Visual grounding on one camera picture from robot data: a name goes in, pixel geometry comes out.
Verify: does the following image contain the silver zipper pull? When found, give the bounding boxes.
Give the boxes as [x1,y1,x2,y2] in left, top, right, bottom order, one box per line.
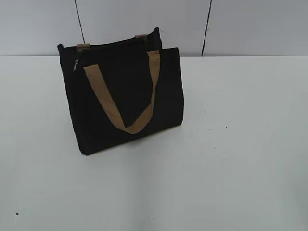
[73,59,79,71]

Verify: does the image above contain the black tote bag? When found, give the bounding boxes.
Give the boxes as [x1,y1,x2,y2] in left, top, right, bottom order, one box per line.
[57,28,184,155]

